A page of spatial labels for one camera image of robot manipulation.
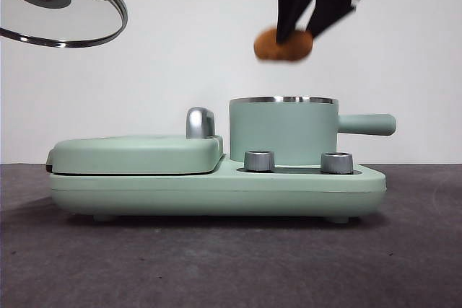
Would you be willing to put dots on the mint green breakfast machine base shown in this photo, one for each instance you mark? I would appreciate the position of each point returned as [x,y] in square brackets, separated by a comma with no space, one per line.
[216,192]

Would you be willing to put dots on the brown potato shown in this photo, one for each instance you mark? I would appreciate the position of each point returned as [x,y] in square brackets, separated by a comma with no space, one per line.
[296,48]

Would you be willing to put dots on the mint green steamer pot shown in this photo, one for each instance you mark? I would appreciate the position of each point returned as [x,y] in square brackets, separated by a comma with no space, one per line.
[285,127]

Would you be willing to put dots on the silver control knob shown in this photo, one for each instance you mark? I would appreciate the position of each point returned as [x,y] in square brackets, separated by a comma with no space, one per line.
[258,161]
[336,163]

